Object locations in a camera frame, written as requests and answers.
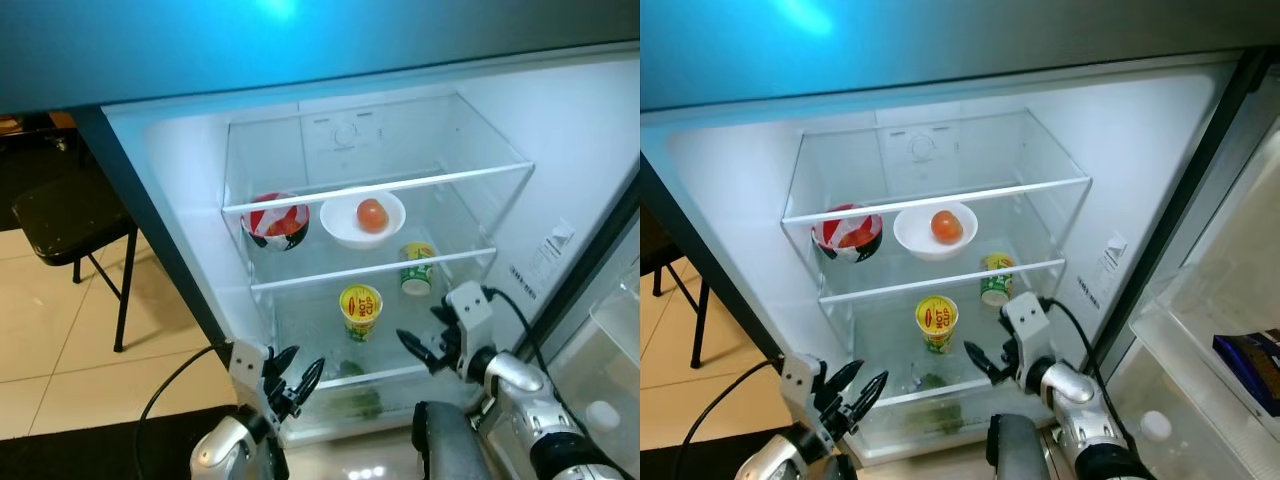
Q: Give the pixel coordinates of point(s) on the yellow instant noodle cup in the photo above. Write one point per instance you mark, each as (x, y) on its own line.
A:
(360, 308)
(937, 320)

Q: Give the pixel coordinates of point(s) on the robot's grey right leg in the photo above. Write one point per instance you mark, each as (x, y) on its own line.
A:
(1015, 450)
(450, 445)

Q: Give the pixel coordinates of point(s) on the red tomato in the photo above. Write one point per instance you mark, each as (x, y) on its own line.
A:
(372, 215)
(947, 227)

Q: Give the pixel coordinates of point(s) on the green vegetable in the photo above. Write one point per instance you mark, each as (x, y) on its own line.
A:
(932, 412)
(358, 403)

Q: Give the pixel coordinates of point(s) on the green instant noodle cup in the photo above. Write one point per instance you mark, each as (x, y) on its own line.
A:
(418, 272)
(997, 283)

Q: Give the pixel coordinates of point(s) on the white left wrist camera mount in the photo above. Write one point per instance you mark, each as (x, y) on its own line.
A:
(798, 378)
(245, 365)

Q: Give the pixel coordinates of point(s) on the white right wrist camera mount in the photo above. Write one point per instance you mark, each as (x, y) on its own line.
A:
(472, 305)
(1025, 315)

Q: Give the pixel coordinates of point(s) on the white ceramic bowl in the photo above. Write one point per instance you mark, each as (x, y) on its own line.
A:
(345, 232)
(915, 243)

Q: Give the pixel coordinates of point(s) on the white fridge door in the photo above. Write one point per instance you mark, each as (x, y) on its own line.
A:
(1200, 300)
(605, 360)

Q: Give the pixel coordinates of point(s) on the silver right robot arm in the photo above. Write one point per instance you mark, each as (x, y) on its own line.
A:
(540, 410)
(1085, 410)

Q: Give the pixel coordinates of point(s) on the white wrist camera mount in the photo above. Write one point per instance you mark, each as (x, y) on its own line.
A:
(245, 365)
(472, 305)
(1025, 315)
(798, 378)

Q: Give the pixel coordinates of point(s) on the dark blue package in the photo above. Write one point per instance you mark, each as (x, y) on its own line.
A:
(1250, 370)

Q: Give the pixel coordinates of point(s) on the black stool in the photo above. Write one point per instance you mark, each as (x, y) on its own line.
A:
(60, 215)
(655, 250)

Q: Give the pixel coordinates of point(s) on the glass fridge shelf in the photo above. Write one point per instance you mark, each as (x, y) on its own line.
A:
(380, 187)
(385, 373)
(900, 287)
(940, 200)
(330, 275)
(950, 390)

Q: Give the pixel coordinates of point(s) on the black floor mat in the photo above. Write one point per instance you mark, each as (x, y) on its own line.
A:
(80, 455)
(690, 468)

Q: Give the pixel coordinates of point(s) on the red and white bowl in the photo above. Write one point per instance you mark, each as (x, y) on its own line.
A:
(832, 228)
(262, 215)

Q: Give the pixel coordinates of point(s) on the grey fridge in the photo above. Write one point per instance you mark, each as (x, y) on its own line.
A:
(560, 150)
(1150, 160)

